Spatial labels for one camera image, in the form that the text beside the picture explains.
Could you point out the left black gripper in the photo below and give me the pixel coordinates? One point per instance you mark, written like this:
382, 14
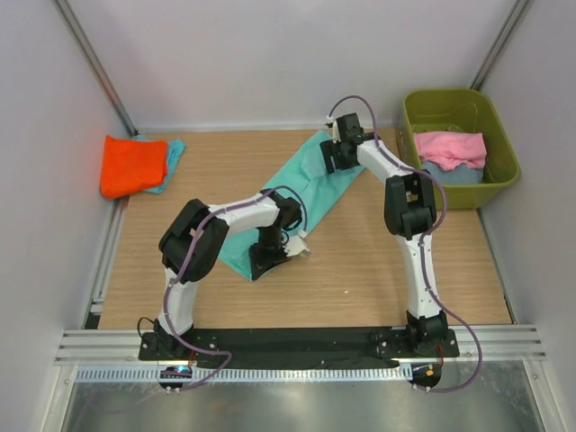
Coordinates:
261, 265

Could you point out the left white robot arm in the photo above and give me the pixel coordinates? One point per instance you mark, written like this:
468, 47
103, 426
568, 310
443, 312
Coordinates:
192, 244

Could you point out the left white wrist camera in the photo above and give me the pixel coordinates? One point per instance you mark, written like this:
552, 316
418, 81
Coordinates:
296, 245

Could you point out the teal t shirt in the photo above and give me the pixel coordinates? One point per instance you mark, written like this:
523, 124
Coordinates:
305, 173

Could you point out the grey blue t shirt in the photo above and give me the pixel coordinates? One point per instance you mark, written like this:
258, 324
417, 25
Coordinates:
460, 175

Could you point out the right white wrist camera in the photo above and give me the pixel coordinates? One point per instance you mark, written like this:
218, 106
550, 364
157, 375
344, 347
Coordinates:
332, 125

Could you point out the orange folded t shirt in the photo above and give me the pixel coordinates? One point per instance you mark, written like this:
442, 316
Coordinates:
131, 166

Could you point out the slotted cable duct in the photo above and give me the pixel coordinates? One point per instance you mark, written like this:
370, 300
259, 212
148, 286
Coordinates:
178, 374

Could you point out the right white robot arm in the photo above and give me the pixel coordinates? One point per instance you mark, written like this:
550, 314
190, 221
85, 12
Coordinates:
409, 214

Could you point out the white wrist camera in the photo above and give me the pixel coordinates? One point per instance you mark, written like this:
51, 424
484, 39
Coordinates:
332, 125
296, 245

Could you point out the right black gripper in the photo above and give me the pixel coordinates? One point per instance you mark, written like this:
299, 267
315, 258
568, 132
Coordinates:
328, 150

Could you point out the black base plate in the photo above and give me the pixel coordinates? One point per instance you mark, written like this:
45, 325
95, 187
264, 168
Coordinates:
249, 346

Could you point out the pink t shirt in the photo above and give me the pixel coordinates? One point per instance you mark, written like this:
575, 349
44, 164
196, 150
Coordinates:
450, 149

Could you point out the light blue folded t shirt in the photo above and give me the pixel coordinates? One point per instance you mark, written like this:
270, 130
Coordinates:
176, 150

